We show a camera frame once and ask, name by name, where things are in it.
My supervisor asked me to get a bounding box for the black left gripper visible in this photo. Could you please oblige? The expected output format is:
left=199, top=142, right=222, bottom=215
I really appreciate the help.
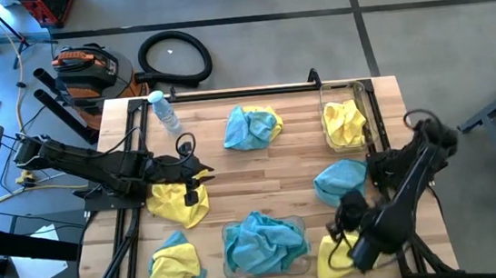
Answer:
left=154, top=150, right=217, bottom=191

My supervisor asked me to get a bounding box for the clear plastic water bottle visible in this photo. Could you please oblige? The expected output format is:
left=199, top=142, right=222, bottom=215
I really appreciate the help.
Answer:
left=146, top=87, right=184, bottom=136

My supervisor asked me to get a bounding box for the wide clear plastic basket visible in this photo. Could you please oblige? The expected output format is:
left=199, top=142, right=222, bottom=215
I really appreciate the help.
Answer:
left=218, top=213, right=312, bottom=278

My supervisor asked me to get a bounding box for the narrow clear plastic basket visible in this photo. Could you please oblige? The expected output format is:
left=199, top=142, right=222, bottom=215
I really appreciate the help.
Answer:
left=317, top=78, right=376, bottom=155

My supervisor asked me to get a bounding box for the orange and black shop vacuum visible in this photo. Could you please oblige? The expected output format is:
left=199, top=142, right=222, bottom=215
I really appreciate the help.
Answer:
left=49, top=37, right=154, bottom=135

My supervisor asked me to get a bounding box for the black vacuum wand tube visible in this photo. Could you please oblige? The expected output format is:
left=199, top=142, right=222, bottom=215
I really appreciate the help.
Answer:
left=32, top=65, right=74, bottom=110
left=33, top=84, right=102, bottom=150

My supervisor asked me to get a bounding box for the black side table beam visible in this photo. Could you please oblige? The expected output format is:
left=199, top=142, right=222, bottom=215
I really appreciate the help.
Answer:
left=0, top=218, right=81, bottom=269

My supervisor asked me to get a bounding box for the white paper sheet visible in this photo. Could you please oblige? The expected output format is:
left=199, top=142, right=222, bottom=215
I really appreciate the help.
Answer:
left=7, top=223, right=70, bottom=278

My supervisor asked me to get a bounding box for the black tripod stand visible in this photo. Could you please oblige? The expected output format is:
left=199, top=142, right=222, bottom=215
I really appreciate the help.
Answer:
left=0, top=0, right=60, bottom=72

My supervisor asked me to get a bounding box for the red tool crate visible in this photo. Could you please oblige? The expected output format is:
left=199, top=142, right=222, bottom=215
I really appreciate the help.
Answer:
left=15, top=0, right=81, bottom=33

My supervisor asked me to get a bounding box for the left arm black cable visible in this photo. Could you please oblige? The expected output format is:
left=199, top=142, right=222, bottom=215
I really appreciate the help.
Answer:
left=91, top=118, right=200, bottom=173

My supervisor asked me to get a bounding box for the black aluminium table frame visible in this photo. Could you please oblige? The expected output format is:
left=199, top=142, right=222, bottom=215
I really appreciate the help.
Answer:
left=58, top=55, right=461, bottom=278

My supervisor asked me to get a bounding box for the black vacuum hose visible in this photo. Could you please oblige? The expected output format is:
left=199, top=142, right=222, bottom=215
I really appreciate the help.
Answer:
left=130, top=26, right=215, bottom=94

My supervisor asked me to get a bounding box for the yellow extension cable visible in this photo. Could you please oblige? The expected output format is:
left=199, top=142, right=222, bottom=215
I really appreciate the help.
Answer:
left=0, top=0, right=95, bottom=209

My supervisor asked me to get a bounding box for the yellow cable plug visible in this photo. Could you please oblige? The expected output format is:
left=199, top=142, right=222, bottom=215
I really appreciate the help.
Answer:
left=15, top=169, right=37, bottom=188

